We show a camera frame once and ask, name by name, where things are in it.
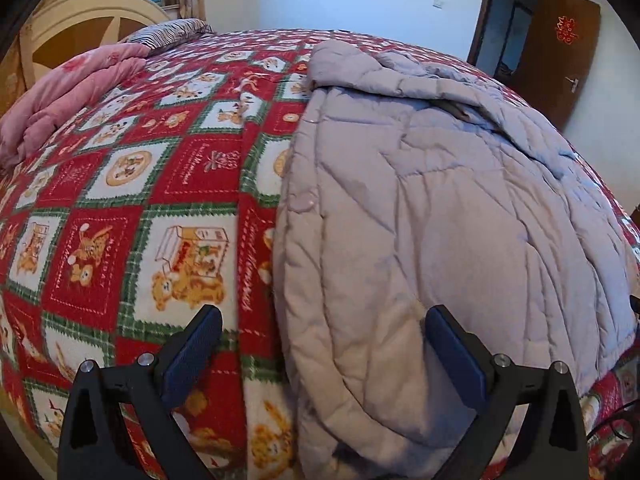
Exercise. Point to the lavender quilted puffer jacket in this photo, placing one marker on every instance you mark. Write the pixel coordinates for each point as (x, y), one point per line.
(425, 220)

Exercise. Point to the pink folded quilt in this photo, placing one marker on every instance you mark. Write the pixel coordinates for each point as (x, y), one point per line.
(55, 95)

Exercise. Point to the striped pillow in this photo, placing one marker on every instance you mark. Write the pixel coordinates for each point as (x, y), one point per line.
(167, 34)

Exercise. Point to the brown wooden door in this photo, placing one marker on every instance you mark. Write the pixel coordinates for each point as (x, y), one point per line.
(555, 55)

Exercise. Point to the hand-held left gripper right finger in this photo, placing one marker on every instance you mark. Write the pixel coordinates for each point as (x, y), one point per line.
(459, 350)

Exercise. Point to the red paper door decoration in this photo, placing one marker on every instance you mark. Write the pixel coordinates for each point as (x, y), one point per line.
(564, 30)

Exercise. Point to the red printed patchwork bedspread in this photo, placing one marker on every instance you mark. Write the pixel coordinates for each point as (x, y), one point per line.
(150, 185)

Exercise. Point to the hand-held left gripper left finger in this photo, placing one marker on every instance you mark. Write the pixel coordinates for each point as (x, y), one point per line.
(191, 350)

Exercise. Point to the dark wooden door frame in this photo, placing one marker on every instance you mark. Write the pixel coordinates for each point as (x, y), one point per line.
(492, 15)

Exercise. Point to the cream wooden headboard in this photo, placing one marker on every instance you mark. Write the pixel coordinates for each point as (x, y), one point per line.
(90, 25)

